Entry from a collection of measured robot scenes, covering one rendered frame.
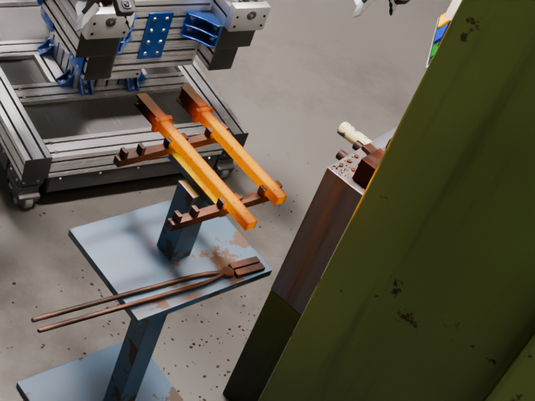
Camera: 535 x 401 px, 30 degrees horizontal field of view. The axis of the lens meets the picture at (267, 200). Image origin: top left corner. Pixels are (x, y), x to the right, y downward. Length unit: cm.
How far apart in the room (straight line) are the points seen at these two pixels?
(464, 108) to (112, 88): 196
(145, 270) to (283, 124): 189
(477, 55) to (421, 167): 26
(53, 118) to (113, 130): 20
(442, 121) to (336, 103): 252
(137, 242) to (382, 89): 242
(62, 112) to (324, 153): 115
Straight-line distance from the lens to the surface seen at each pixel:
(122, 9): 243
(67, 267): 323
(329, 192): 244
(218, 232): 249
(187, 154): 224
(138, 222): 244
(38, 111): 344
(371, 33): 501
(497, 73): 181
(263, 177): 226
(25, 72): 361
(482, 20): 179
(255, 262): 244
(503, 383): 194
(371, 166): 237
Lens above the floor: 232
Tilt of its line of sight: 39 degrees down
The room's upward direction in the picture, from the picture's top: 23 degrees clockwise
